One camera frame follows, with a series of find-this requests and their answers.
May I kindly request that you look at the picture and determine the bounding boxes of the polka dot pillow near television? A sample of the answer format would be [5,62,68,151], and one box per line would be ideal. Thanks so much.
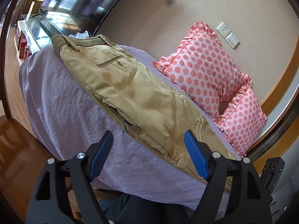
[153,21,248,121]

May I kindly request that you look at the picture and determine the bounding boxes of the polka dot pillow near door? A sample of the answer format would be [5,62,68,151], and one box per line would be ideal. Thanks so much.
[216,75,268,157]

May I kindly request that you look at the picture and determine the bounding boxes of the white wall power socket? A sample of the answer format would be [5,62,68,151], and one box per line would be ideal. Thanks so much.
[216,22,232,38]

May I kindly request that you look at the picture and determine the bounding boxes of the khaki tan pants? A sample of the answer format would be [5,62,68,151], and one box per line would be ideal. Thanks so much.
[51,35,236,181]

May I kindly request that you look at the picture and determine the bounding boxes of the black flat television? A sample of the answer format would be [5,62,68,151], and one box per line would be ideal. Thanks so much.
[40,0,120,35]

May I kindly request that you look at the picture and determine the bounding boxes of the clear plastic packaging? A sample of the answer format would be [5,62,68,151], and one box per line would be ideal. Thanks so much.
[68,30,89,39]

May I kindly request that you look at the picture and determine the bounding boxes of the person's dark jeans leg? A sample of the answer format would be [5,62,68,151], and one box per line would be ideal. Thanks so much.
[98,194,189,224]

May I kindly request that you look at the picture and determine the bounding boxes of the white wall light switch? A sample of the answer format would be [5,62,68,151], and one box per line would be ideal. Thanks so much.
[226,32,240,49]

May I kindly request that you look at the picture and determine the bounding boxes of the dark wooden chair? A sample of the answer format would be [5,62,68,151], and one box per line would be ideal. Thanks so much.
[1,0,19,118]

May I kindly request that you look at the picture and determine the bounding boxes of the glass top tv stand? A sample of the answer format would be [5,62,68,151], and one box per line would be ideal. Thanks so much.
[14,14,61,65]

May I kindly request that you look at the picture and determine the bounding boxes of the lavender bed sheet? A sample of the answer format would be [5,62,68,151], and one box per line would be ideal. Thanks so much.
[18,44,242,221]

